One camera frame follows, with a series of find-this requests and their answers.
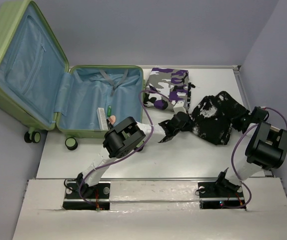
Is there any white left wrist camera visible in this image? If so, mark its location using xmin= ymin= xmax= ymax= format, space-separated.
xmin=173 ymin=100 xmax=187 ymax=114

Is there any grey rectangular box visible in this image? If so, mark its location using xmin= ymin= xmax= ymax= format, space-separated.
xmin=96 ymin=107 xmax=109 ymax=131

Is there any black white tie-dye garment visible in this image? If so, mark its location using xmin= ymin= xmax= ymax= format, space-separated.
xmin=158 ymin=90 xmax=252 ymax=146

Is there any green suitcase blue lining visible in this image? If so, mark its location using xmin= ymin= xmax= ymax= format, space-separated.
xmin=0 ymin=0 xmax=144 ymax=138

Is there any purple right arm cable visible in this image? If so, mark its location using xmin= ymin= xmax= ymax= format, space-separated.
xmin=230 ymin=106 xmax=287 ymax=210

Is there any pink round sponge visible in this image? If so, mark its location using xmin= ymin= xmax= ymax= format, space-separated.
xmin=108 ymin=115 xmax=116 ymax=125

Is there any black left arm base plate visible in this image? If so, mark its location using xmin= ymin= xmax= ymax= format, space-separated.
xmin=62 ymin=179 xmax=111 ymax=211

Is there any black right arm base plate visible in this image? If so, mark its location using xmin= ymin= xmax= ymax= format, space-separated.
xmin=195 ymin=181 xmax=246 ymax=210

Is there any purple camouflage garment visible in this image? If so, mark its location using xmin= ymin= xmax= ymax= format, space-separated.
xmin=143 ymin=67 xmax=194 ymax=111

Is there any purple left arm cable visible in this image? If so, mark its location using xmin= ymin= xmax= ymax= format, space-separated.
xmin=79 ymin=90 xmax=176 ymax=208

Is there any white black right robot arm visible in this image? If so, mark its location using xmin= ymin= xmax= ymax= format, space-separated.
xmin=213 ymin=106 xmax=287 ymax=196

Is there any green suitcase wheel front right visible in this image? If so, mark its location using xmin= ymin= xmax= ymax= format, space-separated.
xmin=134 ymin=146 xmax=144 ymax=152

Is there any green small bottle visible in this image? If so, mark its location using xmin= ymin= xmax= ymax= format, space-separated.
xmin=107 ymin=105 xmax=112 ymax=118

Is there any green suitcase wheel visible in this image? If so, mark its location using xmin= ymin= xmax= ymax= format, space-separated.
xmin=134 ymin=146 xmax=144 ymax=152
xmin=65 ymin=137 xmax=78 ymax=151

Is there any green suitcase wheel lid lower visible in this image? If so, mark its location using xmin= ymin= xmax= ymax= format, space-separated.
xmin=24 ymin=131 xmax=41 ymax=144

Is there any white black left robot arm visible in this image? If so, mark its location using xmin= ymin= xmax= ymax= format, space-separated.
xmin=76 ymin=111 xmax=191 ymax=200

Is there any green suitcase wheel front left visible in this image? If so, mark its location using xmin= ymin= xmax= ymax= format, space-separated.
xmin=65 ymin=137 xmax=78 ymax=151

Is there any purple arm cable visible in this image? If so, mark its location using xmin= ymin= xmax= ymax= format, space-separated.
xmin=230 ymin=106 xmax=287 ymax=210
xmin=79 ymin=90 xmax=176 ymax=208

